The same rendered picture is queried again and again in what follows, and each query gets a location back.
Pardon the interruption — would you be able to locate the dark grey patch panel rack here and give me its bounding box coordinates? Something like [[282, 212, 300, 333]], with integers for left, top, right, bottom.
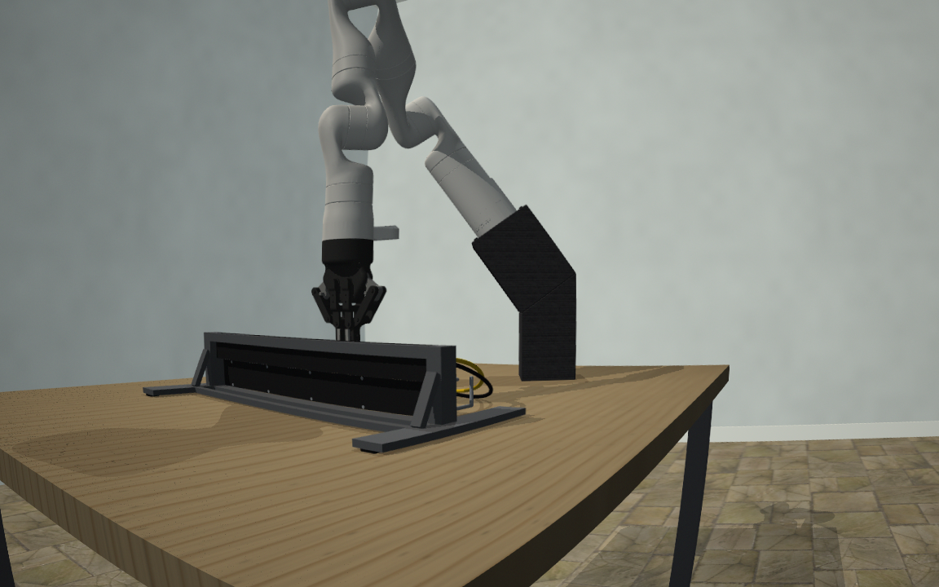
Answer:
[[143, 332, 526, 454]]

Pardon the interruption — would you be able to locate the black cable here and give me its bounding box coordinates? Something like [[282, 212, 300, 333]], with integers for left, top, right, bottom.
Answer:
[[456, 363, 493, 399]]

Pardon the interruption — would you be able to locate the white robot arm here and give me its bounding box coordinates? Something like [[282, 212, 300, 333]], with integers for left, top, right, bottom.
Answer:
[[318, 0, 517, 241]]

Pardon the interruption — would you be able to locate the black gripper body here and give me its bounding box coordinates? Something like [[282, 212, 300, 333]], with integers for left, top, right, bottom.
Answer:
[[322, 239, 373, 303]]

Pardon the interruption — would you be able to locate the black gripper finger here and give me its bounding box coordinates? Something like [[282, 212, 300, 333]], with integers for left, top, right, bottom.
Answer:
[[342, 273, 386, 342], [311, 278, 346, 341]]

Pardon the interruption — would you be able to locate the yellow cable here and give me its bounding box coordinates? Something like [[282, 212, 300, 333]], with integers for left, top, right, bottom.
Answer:
[[456, 358, 484, 393]]

